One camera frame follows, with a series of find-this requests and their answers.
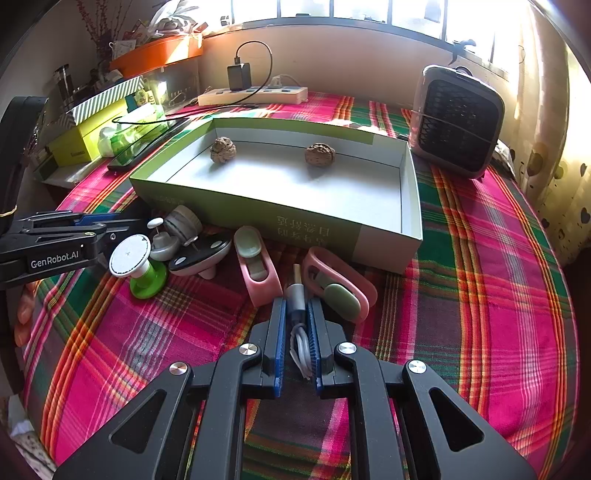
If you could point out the beige heart print curtain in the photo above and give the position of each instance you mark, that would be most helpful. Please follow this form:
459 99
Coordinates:
549 138

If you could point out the orange tray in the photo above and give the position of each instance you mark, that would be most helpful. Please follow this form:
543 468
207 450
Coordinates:
157 53

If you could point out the plaid tablecloth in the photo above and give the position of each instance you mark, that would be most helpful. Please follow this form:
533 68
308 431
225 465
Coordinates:
461 277

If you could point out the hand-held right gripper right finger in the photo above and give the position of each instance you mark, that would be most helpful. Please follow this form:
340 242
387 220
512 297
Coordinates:
315 341

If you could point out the small fan heater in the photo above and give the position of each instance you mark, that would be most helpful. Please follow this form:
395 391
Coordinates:
455 124

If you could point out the white plug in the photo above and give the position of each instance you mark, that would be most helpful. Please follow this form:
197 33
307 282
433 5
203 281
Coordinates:
279 82

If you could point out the dried red flower branches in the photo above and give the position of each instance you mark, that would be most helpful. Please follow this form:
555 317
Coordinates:
94 25

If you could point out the white power strip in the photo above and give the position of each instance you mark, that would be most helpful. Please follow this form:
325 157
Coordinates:
254 95

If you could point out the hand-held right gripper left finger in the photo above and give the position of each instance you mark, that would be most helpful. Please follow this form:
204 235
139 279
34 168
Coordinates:
279 341

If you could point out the black charger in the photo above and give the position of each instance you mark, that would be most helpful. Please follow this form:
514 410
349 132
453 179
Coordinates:
238 76

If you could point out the black and white oval gadget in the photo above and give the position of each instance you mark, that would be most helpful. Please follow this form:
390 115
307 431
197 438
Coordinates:
198 259

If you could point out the lime green box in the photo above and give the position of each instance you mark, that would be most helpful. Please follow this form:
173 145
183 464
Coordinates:
78 141

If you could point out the green striped box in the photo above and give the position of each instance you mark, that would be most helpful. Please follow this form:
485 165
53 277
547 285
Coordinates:
106 99

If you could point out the green and white cardboard box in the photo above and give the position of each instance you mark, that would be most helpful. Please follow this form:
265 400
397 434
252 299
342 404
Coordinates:
286 184

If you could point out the person's left hand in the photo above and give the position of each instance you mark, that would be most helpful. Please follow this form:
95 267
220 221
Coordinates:
24 318

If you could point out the white and green spool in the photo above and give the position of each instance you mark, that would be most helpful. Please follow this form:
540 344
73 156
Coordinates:
131 256

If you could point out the brown walnut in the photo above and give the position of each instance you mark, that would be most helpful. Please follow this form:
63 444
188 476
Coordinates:
223 150
319 154

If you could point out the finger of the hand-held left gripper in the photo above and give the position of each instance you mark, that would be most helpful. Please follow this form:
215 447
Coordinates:
131 227
97 219

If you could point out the pink clip with green pad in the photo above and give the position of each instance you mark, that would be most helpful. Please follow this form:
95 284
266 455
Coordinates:
341 295
256 272

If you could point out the black smartphone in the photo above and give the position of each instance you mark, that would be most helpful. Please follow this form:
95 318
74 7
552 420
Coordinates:
138 145

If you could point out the black windowsill clip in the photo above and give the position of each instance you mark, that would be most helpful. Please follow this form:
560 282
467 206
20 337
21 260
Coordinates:
461 46

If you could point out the green tissue pack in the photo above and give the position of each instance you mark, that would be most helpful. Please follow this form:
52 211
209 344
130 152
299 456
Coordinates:
122 134

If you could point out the glass jar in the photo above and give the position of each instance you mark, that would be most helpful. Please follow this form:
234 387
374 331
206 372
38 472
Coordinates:
63 85

